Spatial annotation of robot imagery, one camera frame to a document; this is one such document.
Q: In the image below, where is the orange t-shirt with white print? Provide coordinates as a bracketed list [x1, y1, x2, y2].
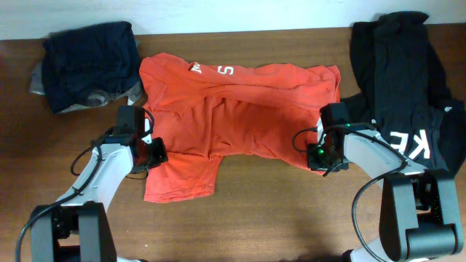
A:
[139, 53, 341, 203]

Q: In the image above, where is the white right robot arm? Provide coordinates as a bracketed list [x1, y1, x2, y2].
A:
[307, 124, 465, 261]

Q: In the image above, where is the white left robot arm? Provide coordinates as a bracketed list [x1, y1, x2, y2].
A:
[28, 138, 168, 262]

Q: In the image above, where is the black t-shirt with white letters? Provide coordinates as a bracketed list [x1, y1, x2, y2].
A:
[343, 11, 465, 175]

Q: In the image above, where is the folded navy blue garment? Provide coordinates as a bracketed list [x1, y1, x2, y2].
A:
[42, 21, 141, 114]

